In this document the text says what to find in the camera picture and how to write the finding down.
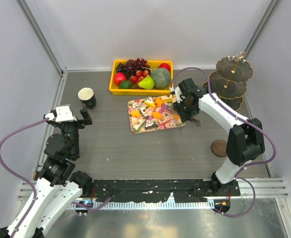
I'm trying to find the metal serving tongs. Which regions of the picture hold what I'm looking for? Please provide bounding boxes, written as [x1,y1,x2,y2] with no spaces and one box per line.
[170,106,201,127]

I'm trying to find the floral serving tray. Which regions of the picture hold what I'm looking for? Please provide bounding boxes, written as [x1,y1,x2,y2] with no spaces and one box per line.
[127,95,184,133]

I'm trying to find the yellow plastic fruit bin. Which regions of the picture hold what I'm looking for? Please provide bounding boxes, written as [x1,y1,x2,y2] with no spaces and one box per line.
[109,59,174,96]

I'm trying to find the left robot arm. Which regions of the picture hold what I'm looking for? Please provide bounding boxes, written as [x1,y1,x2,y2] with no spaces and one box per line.
[0,105,93,238]

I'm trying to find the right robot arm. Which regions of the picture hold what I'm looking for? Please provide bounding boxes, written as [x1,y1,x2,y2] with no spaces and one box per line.
[170,78,265,195]

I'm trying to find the black paper cup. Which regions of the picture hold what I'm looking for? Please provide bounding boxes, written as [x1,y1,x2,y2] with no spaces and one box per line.
[78,87,96,109]

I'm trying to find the green melon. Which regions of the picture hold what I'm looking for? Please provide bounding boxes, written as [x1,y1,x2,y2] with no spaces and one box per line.
[151,68,171,89]

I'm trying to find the orange fish cookie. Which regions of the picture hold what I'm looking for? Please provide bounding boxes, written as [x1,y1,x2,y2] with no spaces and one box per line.
[152,111,163,120]

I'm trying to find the three-tier black cake stand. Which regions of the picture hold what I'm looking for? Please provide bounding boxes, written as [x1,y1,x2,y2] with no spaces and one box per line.
[209,52,253,111]

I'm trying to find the green pear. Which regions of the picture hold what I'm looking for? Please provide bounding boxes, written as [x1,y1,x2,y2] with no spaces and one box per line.
[138,76,155,90]

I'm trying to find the green white cake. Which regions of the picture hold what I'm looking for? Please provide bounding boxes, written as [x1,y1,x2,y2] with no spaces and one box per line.
[133,121,144,132]

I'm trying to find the chocolate cake slice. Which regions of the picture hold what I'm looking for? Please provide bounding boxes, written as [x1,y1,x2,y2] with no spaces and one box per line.
[144,119,158,130]

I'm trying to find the red cherries cluster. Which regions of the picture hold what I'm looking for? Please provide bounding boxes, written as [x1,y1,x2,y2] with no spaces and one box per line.
[130,69,151,85]

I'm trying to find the green lime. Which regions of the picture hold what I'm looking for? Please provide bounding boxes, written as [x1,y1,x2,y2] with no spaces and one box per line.
[118,80,132,89]

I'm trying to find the red apple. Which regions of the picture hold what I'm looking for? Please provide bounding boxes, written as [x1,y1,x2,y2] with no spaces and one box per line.
[114,72,127,86]

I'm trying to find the round wooden coaster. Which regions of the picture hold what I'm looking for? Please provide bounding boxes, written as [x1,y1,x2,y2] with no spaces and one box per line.
[211,139,227,158]

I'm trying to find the dark red grape bunch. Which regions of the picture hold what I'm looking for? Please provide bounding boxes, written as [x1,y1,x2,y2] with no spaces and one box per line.
[115,58,150,77]

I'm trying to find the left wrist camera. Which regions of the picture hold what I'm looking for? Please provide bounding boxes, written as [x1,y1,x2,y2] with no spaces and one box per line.
[44,105,77,123]

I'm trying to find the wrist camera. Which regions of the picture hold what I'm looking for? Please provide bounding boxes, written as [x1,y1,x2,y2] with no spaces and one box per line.
[169,87,183,103]
[44,105,77,123]

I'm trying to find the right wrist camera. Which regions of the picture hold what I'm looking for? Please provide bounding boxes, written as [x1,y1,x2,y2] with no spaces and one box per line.
[169,87,183,103]

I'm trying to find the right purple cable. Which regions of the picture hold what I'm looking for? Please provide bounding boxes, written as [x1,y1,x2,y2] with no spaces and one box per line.
[171,67,277,218]

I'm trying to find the purple cable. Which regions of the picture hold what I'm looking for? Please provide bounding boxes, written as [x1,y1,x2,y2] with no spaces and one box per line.
[171,67,277,218]
[0,118,56,238]

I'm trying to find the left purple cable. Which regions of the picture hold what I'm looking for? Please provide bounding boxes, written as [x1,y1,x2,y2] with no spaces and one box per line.
[0,118,56,238]

